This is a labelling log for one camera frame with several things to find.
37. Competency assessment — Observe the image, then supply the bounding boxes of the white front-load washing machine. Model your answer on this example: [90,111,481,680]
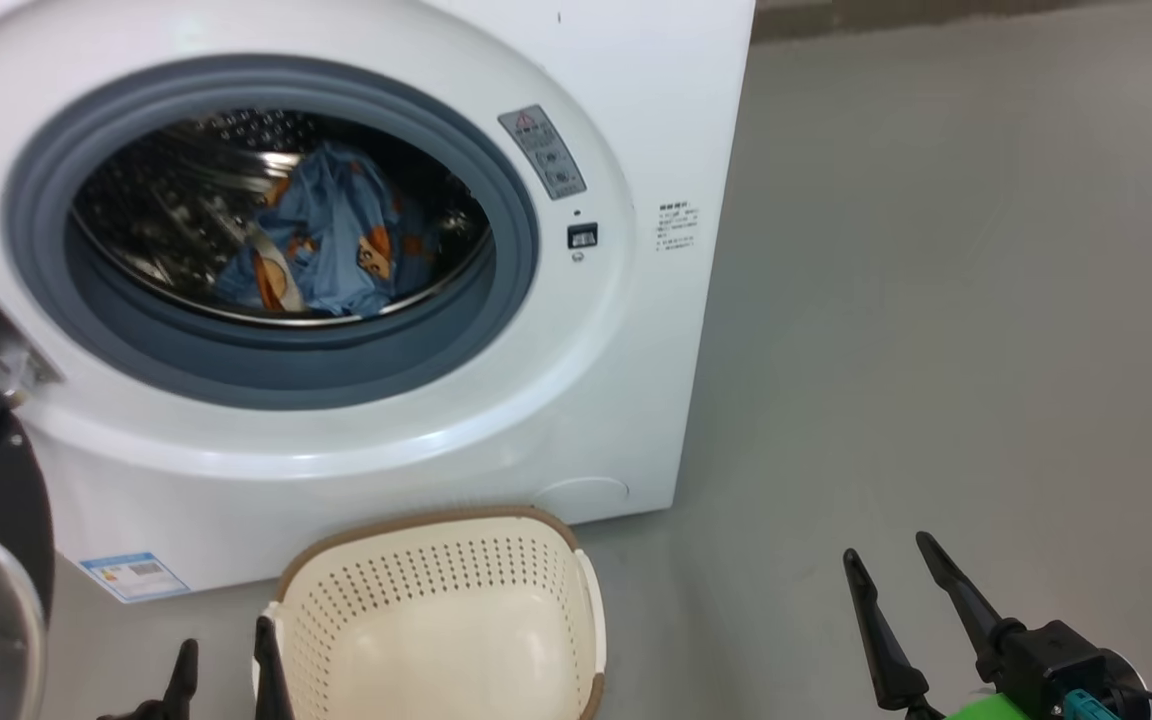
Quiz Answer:
[0,0,757,604]

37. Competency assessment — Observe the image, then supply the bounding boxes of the round white filter cover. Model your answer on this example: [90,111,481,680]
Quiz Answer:
[533,477,630,523]

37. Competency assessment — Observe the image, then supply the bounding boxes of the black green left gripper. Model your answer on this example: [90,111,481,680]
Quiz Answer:
[96,617,295,720]

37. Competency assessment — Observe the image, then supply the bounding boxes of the grey warning label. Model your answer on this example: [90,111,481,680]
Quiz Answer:
[498,105,587,201]

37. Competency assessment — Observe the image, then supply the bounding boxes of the cream perforated laundry basket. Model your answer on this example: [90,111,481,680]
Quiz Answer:
[254,505,607,720]

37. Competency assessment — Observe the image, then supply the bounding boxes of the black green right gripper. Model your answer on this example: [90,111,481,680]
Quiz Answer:
[843,531,1152,720]

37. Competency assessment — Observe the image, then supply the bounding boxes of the blue energy label sticker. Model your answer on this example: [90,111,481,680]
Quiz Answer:
[79,552,192,604]

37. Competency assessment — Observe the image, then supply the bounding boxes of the blue bear print garment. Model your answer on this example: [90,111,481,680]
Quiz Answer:
[214,225,315,314]
[261,140,437,318]

